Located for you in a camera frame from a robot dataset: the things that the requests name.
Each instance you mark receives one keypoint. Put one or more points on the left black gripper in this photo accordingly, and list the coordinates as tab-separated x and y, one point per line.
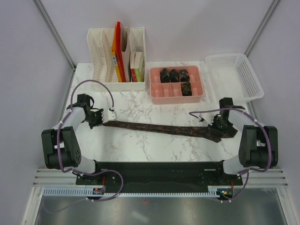
100	112

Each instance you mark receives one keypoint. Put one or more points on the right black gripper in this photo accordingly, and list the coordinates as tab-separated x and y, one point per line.
213	125

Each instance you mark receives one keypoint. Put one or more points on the dark paisley necktie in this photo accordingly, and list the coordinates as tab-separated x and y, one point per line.
209	132

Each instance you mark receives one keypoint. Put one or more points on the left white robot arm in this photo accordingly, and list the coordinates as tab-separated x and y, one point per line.
60	146

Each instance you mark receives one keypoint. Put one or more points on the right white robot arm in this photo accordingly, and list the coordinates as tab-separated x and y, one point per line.
258	149

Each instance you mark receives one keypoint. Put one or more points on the white file organizer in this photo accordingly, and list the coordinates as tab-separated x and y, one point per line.
100	42

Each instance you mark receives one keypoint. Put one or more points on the white perforated plastic basket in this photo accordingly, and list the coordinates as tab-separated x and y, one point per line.
233	76

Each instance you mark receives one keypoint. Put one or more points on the rolled tie front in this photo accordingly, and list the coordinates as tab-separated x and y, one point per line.
186	89

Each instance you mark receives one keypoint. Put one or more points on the rolled tie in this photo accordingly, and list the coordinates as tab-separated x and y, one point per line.
164	75
186	89
184	75
174	76

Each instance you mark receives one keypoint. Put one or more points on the pink divided storage box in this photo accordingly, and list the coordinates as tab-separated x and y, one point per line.
170	93

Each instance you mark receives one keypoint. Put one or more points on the beige paper folder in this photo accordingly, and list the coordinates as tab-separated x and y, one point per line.
125	51

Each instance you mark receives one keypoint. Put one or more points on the orange red folder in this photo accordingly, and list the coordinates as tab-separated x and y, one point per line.
116	53

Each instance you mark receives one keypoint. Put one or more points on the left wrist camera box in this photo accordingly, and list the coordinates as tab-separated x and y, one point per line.
109	115

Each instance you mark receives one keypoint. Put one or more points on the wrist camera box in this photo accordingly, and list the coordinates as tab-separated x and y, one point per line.
206	118
109	115

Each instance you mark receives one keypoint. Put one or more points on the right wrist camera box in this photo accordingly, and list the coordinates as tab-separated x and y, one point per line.
206	118

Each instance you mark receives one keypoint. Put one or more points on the white slotted cable duct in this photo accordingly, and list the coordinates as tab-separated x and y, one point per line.
99	191

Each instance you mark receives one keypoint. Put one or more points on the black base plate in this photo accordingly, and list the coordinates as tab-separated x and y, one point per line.
159	176

